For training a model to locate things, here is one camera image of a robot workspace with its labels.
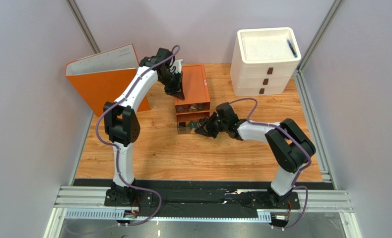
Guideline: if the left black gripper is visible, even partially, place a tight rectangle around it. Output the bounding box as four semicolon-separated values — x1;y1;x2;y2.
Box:
159;71;185;101

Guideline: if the orange makeup drawer box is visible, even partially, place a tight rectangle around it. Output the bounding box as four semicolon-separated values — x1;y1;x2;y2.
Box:
174;64;210;115

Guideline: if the clear acrylic drawer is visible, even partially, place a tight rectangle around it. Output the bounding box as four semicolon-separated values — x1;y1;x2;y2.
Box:
176;111;210;134

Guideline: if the glass cream jar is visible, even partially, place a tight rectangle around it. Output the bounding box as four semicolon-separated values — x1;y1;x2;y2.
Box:
187;121;199;130

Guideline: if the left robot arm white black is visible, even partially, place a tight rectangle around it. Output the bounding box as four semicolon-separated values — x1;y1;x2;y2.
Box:
98;45;185;206

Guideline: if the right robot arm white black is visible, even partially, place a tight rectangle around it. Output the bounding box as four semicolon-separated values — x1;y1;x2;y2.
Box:
195;103;316;207

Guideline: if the white three-drawer cabinet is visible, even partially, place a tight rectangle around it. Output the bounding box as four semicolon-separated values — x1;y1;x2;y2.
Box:
230;27;302;97

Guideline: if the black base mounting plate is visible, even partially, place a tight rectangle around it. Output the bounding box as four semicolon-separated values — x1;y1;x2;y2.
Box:
104;188;303;210

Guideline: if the blue pen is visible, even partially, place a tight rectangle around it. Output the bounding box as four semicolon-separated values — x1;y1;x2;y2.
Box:
286;39;298;58

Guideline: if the orange white ring binder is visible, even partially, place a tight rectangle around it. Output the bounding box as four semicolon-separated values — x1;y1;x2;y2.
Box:
65;43;138;117

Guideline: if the aluminium rail frame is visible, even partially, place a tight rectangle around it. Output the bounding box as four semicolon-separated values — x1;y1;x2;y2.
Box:
45;179;361;238

